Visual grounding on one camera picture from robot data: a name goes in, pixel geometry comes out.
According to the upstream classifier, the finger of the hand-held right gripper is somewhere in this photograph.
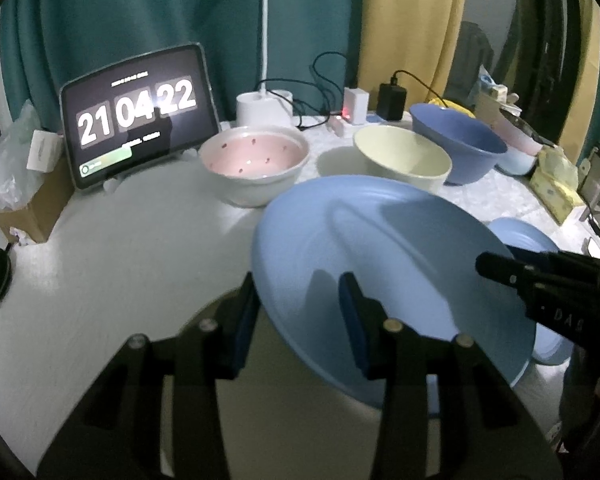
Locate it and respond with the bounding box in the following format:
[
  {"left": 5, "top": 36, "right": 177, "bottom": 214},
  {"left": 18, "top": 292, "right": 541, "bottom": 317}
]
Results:
[
  {"left": 475, "top": 251, "right": 600, "bottom": 302},
  {"left": 504, "top": 245, "right": 600, "bottom": 274}
]

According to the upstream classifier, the small white box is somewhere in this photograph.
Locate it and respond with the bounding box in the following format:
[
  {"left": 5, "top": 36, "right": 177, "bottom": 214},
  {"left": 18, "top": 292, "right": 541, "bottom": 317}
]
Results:
[{"left": 26, "top": 130, "right": 63, "bottom": 171}]

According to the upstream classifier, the teal curtain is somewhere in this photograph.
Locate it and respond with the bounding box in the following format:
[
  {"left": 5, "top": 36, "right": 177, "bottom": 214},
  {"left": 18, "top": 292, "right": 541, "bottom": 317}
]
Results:
[{"left": 0, "top": 0, "right": 363, "bottom": 126}]

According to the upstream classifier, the cream bowl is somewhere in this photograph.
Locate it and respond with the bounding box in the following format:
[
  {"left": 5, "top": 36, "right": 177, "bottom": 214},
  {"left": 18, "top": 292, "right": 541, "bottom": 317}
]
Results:
[{"left": 352, "top": 125, "right": 453, "bottom": 196}]

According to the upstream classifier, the clear plastic bag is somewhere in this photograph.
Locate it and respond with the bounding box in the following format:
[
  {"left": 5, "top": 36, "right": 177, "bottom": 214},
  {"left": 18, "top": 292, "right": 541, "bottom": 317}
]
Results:
[{"left": 0, "top": 100, "right": 48, "bottom": 211}]

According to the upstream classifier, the white power strip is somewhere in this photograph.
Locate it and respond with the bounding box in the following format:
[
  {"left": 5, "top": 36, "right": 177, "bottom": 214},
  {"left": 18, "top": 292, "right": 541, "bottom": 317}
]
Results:
[{"left": 329, "top": 112, "right": 413, "bottom": 137}]

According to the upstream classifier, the black charger cable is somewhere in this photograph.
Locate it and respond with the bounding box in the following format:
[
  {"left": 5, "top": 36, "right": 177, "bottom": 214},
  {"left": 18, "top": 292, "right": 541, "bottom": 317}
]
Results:
[{"left": 390, "top": 70, "right": 453, "bottom": 109}]

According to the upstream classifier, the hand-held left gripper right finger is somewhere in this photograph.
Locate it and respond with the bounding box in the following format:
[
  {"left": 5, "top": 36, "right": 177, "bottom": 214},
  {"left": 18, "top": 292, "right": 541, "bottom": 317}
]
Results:
[{"left": 338, "top": 271, "right": 563, "bottom": 480}]

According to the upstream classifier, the large light blue plate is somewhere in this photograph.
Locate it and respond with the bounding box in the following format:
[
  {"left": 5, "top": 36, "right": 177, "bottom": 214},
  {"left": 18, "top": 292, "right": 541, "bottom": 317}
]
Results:
[{"left": 251, "top": 176, "right": 537, "bottom": 409}]

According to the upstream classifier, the yellow tissue pack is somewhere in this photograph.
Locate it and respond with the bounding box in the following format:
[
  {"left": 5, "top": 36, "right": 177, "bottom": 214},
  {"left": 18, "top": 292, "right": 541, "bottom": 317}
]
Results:
[{"left": 530, "top": 147, "right": 586, "bottom": 226}]

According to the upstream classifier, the white desk lamp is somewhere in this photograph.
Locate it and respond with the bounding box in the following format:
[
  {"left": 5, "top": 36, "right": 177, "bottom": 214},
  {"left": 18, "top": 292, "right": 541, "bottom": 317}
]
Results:
[{"left": 236, "top": 0, "right": 297, "bottom": 129}]

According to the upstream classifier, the beige plate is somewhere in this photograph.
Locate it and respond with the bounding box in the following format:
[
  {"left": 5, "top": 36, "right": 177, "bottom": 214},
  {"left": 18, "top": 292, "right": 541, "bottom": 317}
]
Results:
[{"left": 172, "top": 285, "right": 441, "bottom": 480}]

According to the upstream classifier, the dark frame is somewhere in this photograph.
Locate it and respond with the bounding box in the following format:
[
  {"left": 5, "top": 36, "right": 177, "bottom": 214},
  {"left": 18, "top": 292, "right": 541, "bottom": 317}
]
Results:
[{"left": 500, "top": 0, "right": 581, "bottom": 146}]

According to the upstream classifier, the tablet showing clock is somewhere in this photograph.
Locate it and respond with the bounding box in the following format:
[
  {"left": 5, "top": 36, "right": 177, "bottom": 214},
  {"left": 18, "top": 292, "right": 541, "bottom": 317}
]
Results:
[{"left": 60, "top": 43, "right": 222, "bottom": 191}]

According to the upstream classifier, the small carton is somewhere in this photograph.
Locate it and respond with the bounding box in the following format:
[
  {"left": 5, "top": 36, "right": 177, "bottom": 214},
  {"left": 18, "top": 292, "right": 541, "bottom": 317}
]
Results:
[{"left": 480, "top": 65, "right": 511, "bottom": 103}]

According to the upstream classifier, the looped black cable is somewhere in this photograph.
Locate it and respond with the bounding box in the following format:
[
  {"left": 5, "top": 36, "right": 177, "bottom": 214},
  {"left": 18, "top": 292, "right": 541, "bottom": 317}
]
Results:
[{"left": 256, "top": 52, "right": 349, "bottom": 129}]

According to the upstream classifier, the white charger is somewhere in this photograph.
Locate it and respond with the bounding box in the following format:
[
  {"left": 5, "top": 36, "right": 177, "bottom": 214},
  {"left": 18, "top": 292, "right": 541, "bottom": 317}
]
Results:
[{"left": 343, "top": 87, "right": 371, "bottom": 124}]

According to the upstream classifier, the metal stand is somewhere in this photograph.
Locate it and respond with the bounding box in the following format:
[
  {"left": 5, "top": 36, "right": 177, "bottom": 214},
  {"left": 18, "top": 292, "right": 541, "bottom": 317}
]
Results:
[{"left": 577, "top": 142, "right": 600, "bottom": 221}]

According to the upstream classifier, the grey chair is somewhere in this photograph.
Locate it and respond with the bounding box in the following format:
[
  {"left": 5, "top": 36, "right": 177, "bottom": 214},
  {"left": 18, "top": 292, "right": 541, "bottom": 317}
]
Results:
[{"left": 462, "top": 20, "right": 496, "bottom": 81}]

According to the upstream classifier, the pink strawberry print bowl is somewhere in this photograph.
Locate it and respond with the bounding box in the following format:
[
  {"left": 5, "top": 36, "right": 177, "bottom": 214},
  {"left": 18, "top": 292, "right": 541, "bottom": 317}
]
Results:
[{"left": 198, "top": 126, "right": 311, "bottom": 208}]

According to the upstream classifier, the cardboard box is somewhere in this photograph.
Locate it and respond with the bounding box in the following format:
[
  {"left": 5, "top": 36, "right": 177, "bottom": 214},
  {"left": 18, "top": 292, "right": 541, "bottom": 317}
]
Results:
[{"left": 0, "top": 152, "right": 76, "bottom": 245}]

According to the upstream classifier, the black charger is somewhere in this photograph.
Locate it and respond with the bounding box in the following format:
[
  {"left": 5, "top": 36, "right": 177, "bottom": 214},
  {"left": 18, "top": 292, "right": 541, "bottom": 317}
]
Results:
[{"left": 377, "top": 83, "right": 407, "bottom": 121}]

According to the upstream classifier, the small light blue plate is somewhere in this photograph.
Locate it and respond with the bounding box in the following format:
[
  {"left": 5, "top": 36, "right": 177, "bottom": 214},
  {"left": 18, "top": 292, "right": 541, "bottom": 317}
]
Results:
[{"left": 487, "top": 217, "right": 573, "bottom": 366}]

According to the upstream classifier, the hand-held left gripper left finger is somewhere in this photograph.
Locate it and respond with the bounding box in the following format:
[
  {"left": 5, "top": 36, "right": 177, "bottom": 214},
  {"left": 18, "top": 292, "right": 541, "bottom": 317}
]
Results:
[{"left": 37, "top": 272, "right": 261, "bottom": 480}]

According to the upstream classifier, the pale pink bowl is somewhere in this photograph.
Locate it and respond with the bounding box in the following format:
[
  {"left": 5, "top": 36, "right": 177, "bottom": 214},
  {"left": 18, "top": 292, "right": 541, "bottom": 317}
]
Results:
[{"left": 500, "top": 120, "right": 543, "bottom": 156}]

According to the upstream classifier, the dark blue bowl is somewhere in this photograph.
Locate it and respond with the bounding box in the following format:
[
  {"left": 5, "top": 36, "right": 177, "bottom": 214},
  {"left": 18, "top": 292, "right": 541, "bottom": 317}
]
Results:
[{"left": 410, "top": 103, "right": 509, "bottom": 186}]

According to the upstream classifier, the flat yellow wipes pack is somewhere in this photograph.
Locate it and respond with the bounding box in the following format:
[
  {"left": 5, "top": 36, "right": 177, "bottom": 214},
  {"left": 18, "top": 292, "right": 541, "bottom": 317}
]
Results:
[{"left": 427, "top": 97, "right": 476, "bottom": 118}]

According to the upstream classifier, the narrow yellow curtain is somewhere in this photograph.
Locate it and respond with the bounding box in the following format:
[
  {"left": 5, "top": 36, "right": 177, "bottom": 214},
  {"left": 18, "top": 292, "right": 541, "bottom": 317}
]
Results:
[{"left": 560, "top": 0, "right": 600, "bottom": 166}]

